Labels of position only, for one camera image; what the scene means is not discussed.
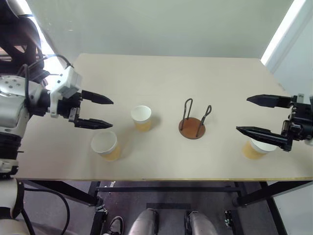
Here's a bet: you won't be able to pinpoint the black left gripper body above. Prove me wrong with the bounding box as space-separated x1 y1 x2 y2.
57 92 83 127

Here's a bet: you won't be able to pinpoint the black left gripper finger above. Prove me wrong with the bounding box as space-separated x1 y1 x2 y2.
74 118 113 130
82 90 114 105

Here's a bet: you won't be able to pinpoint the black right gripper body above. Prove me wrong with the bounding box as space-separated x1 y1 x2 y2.
281 94 313 141

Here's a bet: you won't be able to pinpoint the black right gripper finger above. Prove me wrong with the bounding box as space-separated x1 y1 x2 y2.
236 126 293 152
246 94 294 109

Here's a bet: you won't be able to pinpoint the white and tan paper cup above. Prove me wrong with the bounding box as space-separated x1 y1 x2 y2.
90 131 121 162
130 105 153 133
242 138 278 160

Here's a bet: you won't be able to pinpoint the brown wire cup holder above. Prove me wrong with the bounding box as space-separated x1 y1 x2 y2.
178 98 212 141

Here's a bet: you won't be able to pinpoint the black and white sneaker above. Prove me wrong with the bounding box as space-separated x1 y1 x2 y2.
102 215 125 235

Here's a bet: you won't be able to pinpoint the grey rounded leg cover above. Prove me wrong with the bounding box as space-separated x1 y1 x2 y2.
128 208 159 235
184 210 216 235

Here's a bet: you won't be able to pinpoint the black floor tape strip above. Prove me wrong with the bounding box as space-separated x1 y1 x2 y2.
146 202 192 210

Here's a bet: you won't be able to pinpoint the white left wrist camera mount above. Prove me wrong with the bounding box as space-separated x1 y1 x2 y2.
49 66 84 118

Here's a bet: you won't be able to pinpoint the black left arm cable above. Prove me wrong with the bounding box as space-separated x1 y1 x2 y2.
18 55 74 116

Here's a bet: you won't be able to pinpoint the black metal table frame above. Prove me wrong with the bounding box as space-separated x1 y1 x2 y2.
14 180 313 235

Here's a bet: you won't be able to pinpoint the black floor cable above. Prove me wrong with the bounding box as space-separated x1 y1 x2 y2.
23 188 71 235

